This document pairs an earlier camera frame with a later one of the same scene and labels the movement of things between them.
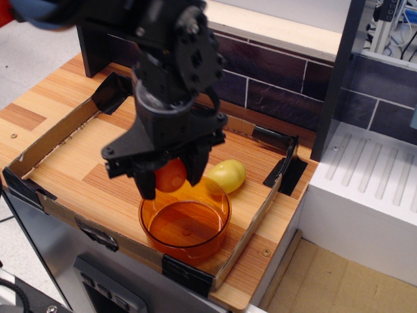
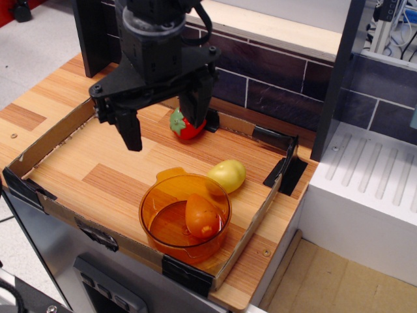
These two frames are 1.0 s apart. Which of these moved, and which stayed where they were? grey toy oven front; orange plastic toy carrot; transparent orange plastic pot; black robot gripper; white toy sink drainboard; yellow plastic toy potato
Moved: black robot gripper; orange plastic toy carrot
Stayed: yellow plastic toy potato; transparent orange plastic pot; grey toy oven front; white toy sink drainboard
